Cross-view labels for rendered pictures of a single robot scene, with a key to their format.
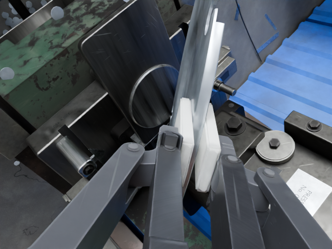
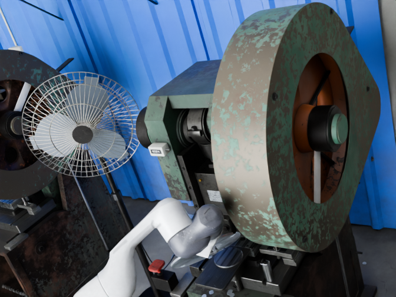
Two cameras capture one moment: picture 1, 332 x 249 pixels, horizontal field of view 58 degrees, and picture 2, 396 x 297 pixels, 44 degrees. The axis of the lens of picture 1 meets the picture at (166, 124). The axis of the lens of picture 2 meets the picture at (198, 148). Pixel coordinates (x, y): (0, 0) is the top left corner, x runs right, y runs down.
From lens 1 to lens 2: 1.59 m
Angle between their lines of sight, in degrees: 23
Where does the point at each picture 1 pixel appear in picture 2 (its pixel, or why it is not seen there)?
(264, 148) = not seen: hidden behind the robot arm
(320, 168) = (205, 195)
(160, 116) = (236, 251)
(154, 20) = (202, 276)
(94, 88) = (245, 284)
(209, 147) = not seen: hidden behind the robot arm
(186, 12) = (195, 272)
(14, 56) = not seen: outside the picture
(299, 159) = (208, 201)
